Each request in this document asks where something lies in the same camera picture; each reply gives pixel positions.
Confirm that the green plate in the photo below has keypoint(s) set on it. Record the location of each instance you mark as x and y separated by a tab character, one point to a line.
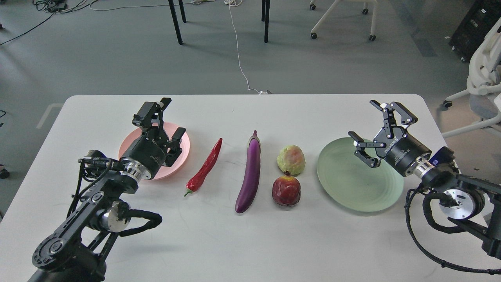
353	184

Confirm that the white office chair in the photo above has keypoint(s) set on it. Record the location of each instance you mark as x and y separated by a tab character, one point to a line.
483	81

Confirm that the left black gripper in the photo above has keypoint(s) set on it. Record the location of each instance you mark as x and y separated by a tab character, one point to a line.
152	152

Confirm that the red pomegranate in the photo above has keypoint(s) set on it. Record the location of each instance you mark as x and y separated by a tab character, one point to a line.
286	190

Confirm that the red chili pepper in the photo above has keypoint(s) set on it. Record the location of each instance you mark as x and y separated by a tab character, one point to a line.
198	179

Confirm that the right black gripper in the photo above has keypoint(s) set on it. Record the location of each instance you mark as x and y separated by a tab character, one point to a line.
402	150

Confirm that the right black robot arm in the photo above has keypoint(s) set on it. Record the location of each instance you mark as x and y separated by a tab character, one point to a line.
453	202

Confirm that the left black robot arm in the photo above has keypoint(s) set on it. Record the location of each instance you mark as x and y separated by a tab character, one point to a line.
76	251

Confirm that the purple eggplant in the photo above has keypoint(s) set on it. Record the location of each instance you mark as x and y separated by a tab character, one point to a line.
251	179

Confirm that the black cabinet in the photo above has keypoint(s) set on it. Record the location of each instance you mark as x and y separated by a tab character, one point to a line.
472	30

